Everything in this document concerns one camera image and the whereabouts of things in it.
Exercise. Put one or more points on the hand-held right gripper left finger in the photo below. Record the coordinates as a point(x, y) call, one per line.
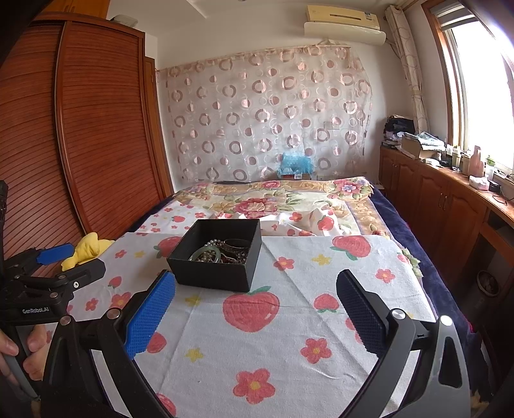
point(150, 317)

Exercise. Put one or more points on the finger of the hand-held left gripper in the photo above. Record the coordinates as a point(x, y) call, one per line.
point(80, 273)
point(54, 254)

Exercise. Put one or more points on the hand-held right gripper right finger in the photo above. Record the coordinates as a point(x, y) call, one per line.
point(359, 309)

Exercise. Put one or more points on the black box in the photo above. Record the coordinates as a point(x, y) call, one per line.
point(213, 277)

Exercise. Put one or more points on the pale green jade bangle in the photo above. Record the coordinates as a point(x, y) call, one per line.
point(195, 252)

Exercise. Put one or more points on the person's left hand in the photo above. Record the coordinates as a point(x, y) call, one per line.
point(38, 337)

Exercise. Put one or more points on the yellow cloth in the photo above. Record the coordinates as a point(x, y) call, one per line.
point(88, 247)

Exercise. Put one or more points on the dark blue blanket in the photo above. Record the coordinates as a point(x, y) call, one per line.
point(425, 265)

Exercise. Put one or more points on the strawberry printed cloth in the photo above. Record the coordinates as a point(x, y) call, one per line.
point(261, 341)

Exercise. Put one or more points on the wooden slatted wardrobe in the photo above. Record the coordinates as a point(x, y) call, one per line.
point(100, 140)

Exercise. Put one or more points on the round woven basket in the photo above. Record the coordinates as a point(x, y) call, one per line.
point(488, 283)

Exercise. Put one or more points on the wooden cabinet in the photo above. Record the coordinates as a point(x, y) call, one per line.
point(433, 201)

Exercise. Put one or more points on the floral blanket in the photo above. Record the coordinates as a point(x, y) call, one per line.
point(257, 205)

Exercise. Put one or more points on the blue bubble wrap bag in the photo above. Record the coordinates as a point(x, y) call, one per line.
point(296, 162)

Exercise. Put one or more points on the tissue box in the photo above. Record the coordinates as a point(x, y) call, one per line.
point(479, 183)

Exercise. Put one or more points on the open cardboard box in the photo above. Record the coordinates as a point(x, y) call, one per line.
point(421, 146)

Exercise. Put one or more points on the small black device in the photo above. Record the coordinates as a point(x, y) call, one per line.
point(494, 186)

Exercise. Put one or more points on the pile of dark clothes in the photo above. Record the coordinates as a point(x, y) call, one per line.
point(397, 128)

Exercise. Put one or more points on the pink bottle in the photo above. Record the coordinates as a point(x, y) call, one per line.
point(476, 162)

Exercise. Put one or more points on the circle patterned sheer curtain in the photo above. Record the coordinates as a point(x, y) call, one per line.
point(261, 120)

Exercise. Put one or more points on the window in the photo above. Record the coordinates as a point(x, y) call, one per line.
point(482, 100)

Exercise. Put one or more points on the patterned window curtain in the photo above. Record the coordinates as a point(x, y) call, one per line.
point(413, 72)

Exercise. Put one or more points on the white air conditioner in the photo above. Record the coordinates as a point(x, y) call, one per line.
point(341, 28)

